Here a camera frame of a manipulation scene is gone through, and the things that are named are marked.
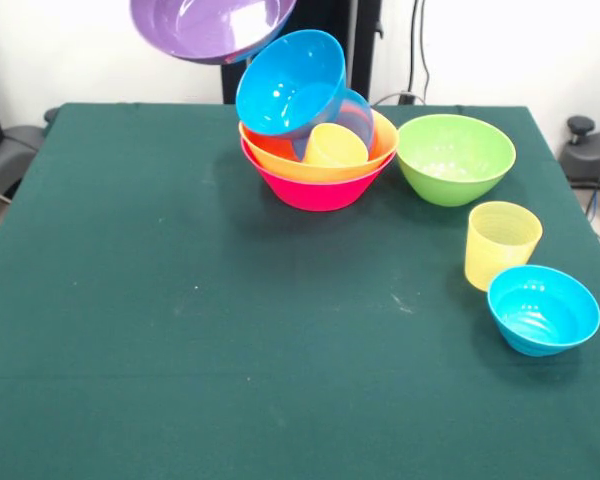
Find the large pink plastic bowl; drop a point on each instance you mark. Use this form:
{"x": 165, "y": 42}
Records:
{"x": 320, "y": 195}

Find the yellow-orange plastic cup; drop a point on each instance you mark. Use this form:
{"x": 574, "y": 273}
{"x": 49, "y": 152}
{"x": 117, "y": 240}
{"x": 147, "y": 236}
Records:
{"x": 337, "y": 145}

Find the large orange plastic bowl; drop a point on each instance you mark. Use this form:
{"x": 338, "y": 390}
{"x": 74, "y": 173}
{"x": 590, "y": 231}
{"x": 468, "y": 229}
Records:
{"x": 385, "y": 140}

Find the translucent blue ribbed bowl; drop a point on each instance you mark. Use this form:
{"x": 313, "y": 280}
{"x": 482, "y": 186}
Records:
{"x": 357, "y": 115}

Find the large blue plastic bowl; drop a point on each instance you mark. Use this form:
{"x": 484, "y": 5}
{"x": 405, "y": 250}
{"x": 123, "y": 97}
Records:
{"x": 290, "y": 85}

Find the translucent yellow plastic cup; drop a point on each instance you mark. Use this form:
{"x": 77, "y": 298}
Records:
{"x": 500, "y": 240}

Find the purple plastic bowl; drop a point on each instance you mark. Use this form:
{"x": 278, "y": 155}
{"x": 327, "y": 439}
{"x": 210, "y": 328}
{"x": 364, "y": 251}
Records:
{"x": 205, "y": 25}

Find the green plastic bowl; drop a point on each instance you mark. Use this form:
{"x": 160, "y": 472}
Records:
{"x": 455, "y": 160}

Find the black power adapter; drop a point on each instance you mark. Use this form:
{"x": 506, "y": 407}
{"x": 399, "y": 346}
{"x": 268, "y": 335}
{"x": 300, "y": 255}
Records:
{"x": 405, "y": 98}

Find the dark green tablecloth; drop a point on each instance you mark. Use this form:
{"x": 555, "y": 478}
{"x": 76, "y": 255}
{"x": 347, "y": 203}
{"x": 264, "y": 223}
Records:
{"x": 55, "y": 300}

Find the small cyan plastic bowl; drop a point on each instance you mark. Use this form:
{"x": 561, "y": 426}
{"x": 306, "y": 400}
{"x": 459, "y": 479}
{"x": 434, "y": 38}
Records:
{"x": 545, "y": 310}

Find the black office chair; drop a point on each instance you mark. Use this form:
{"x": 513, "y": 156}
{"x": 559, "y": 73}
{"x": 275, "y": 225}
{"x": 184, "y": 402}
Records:
{"x": 15, "y": 145}

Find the black swivel chair base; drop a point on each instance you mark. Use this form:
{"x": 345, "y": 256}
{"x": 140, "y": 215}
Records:
{"x": 590, "y": 155}

